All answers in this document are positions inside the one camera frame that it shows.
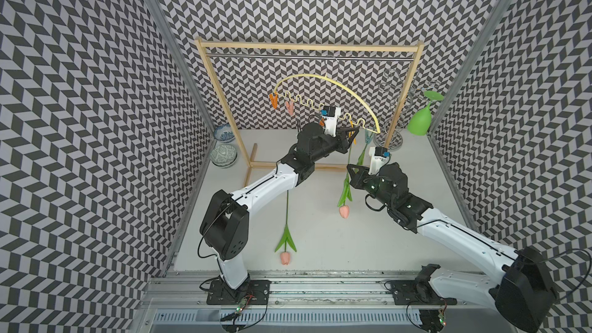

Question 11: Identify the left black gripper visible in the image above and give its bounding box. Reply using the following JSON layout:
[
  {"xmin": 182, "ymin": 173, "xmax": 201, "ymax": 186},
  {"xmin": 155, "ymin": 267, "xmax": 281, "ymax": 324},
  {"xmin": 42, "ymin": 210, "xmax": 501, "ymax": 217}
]
[{"xmin": 310, "ymin": 125, "xmax": 359, "ymax": 162}]

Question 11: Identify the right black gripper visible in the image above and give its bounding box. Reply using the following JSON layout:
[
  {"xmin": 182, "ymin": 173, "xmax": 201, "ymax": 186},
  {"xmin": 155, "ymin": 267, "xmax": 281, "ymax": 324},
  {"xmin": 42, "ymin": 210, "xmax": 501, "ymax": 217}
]
[{"xmin": 347, "ymin": 162, "xmax": 394, "ymax": 208}]

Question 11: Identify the pink tulip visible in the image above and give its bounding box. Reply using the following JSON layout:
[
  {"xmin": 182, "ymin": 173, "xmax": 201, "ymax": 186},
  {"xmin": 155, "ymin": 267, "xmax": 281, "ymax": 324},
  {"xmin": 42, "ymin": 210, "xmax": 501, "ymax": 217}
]
[
  {"xmin": 274, "ymin": 191, "xmax": 298, "ymax": 266},
  {"xmin": 338, "ymin": 171, "xmax": 352, "ymax": 219}
]

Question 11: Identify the yellow arched peg hanger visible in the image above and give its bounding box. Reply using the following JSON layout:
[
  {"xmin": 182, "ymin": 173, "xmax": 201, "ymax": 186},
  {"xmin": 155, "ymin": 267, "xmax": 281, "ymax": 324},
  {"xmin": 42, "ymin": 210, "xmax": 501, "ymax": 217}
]
[{"xmin": 269, "ymin": 73, "xmax": 382, "ymax": 136}]

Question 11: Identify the yellow tulip flower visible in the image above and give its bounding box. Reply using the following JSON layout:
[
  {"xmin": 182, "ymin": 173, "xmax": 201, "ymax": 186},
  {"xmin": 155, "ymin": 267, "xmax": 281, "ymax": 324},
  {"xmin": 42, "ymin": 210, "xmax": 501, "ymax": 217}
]
[{"xmin": 357, "ymin": 129, "xmax": 374, "ymax": 166}]

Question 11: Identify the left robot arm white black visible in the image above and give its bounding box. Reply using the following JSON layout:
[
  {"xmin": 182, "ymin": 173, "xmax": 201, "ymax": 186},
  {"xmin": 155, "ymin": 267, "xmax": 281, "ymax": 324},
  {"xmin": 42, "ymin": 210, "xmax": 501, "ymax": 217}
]
[{"xmin": 200, "ymin": 123, "xmax": 359, "ymax": 291}]

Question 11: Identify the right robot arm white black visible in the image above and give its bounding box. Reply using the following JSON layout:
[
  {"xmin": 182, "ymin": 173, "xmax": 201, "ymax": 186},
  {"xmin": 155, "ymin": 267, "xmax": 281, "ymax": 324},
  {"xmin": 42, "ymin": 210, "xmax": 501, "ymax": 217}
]
[{"xmin": 347, "ymin": 163, "xmax": 558, "ymax": 332}]

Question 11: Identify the green plastic wine glass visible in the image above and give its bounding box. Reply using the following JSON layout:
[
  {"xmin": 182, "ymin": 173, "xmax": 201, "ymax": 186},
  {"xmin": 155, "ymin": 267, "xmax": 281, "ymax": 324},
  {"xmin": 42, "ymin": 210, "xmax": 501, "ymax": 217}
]
[{"xmin": 407, "ymin": 90, "xmax": 444, "ymax": 136}]

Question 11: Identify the blue white ceramic bowl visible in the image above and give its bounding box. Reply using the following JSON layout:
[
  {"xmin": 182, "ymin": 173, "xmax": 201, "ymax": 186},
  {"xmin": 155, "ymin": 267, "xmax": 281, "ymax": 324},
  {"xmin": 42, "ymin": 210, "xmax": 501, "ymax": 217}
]
[{"xmin": 214, "ymin": 123, "xmax": 235, "ymax": 144}]

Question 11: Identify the green patterned ceramic bowl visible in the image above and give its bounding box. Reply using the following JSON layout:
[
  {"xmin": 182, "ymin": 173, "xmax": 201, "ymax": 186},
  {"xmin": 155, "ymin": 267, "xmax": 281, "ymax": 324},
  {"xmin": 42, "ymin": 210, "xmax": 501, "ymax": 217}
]
[{"xmin": 210, "ymin": 144, "xmax": 238, "ymax": 168}]

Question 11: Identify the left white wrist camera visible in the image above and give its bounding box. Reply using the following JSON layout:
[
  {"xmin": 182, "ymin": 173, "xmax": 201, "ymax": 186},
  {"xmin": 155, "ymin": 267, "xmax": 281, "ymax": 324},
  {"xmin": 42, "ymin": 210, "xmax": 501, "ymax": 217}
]
[{"xmin": 321, "ymin": 106, "xmax": 342, "ymax": 137}]

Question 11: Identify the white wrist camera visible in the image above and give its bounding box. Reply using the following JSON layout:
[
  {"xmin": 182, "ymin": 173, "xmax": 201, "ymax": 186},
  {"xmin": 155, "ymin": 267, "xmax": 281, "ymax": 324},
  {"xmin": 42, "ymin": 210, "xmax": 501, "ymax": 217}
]
[
  {"xmin": 368, "ymin": 146, "xmax": 391, "ymax": 175},
  {"xmin": 321, "ymin": 106, "xmax": 342, "ymax": 137}
]

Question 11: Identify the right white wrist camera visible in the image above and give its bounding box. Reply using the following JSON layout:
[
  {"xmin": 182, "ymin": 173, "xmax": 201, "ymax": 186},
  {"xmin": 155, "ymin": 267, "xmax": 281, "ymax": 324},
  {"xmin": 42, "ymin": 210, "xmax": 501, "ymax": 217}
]
[{"xmin": 368, "ymin": 146, "xmax": 391, "ymax": 175}]

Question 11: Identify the metal wire glass stand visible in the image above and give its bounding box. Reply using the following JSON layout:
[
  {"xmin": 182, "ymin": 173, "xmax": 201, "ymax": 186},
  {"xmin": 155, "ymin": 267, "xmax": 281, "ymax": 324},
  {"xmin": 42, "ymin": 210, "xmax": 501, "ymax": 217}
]
[{"xmin": 373, "ymin": 66, "xmax": 440, "ymax": 151}]

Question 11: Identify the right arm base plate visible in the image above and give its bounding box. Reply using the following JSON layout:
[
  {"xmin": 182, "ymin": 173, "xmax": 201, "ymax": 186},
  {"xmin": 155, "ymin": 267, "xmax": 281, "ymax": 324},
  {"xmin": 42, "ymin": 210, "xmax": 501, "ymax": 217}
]
[{"xmin": 383, "ymin": 280, "xmax": 458, "ymax": 307}]

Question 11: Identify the metal rack rail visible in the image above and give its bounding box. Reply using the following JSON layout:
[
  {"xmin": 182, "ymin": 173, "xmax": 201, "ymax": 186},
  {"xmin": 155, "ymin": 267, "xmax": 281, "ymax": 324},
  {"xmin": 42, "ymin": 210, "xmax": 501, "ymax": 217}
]
[{"xmin": 207, "ymin": 53, "xmax": 413, "ymax": 63}]

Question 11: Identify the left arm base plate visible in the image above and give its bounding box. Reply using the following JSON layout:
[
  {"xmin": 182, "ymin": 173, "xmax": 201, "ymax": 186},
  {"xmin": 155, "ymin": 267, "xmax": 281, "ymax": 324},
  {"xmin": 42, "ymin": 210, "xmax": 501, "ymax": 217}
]
[{"xmin": 207, "ymin": 277, "xmax": 271, "ymax": 306}]

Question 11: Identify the wooden clothes rack frame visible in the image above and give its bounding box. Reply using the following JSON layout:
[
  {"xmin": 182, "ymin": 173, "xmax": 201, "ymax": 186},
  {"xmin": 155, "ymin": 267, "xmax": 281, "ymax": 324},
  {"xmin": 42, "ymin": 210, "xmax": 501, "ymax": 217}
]
[{"xmin": 195, "ymin": 38, "xmax": 425, "ymax": 185}]

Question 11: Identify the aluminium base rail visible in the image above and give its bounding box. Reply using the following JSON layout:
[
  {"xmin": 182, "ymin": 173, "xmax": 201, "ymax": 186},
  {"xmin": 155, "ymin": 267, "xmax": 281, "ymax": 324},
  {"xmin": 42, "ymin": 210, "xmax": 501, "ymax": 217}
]
[{"xmin": 128, "ymin": 271, "xmax": 514, "ymax": 332}]

